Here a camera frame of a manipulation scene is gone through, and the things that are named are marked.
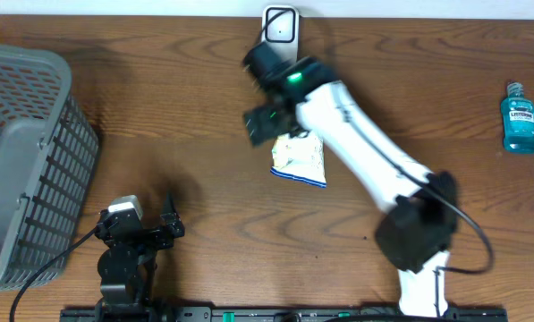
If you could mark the teal mouthwash bottle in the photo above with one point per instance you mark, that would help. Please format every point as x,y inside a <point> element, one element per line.
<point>518,118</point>

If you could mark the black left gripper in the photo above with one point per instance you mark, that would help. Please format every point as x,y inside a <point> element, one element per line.
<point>164,237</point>

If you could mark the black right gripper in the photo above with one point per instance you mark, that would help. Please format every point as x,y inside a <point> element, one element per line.
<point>266,129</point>

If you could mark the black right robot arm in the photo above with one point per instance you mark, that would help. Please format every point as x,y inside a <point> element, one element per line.
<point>416,231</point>

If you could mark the grey plastic basket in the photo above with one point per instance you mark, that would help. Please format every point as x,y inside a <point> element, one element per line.
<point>48,154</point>

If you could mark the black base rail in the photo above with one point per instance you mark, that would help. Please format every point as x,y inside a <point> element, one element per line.
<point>248,314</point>

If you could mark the white barcode scanner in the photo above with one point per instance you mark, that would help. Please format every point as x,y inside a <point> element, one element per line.
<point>280,29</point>

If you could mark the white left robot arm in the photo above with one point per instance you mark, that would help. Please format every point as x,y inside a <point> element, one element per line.
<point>127,268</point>

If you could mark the white yellow snack bag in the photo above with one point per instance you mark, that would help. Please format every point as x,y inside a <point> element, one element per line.
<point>300,159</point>

